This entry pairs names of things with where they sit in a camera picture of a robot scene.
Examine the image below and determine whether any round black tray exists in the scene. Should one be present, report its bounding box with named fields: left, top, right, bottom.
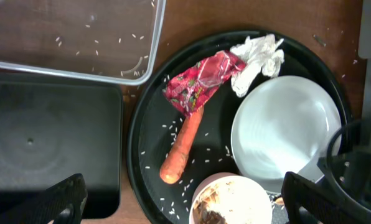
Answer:
left=125, top=29, right=353, bottom=224

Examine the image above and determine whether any pink bowl with leftovers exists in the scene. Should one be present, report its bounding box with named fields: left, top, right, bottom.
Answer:
left=189, top=172, right=273, bottom=224

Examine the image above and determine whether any grey plate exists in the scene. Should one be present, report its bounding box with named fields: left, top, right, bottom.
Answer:
left=231, top=76, right=341, bottom=194

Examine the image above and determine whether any red snack wrapper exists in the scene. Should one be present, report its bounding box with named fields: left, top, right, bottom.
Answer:
left=162, top=50, right=246, bottom=117

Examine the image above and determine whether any black camera cable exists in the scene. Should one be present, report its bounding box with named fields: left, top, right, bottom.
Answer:
left=325, top=114, right=371, bottom=218

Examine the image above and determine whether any orange carrot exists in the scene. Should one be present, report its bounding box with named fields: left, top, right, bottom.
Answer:
left=159, top=107, right=204, bottom=184

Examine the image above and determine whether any black rectangular tray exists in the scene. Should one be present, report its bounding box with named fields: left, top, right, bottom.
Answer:
left=0, top=72, right=123, bottom=219

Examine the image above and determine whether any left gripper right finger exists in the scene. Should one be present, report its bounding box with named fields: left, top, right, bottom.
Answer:
left=281, top=172, right=371, bottom=224

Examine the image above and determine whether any peanut on tray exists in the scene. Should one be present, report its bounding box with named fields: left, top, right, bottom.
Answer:
left=275, top=197, right=284, bottom=205

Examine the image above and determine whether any clear plastic bin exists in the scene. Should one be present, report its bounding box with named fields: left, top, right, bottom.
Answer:
left=0, top=0, right=166, bottom=86

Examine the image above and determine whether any crumpled white tissue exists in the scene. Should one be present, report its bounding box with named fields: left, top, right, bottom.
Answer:
left=230, top=34, right=284, bottom=98

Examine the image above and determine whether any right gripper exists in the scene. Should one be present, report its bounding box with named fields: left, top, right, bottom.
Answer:
left=317, top=151, right=371, bottom=218

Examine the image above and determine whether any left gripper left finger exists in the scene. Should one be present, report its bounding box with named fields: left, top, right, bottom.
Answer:
left=0, top=174, right=88, bottom=224

